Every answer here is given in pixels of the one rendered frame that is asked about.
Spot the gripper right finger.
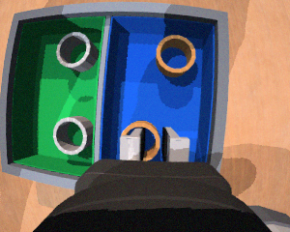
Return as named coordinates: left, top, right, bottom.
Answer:
left=161, top=127, right=190, bottom=161

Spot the grey metal sleeve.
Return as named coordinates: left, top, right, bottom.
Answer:
left=56, top=32, right=98, bottom=73
left=53, top=116, right=94, bottom=155

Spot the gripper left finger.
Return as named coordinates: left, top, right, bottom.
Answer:
left=120, top=127, right=146, bottom=160

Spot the green and blue divided bin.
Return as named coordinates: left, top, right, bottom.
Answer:
left=0, top=2, right=229, bottom=189

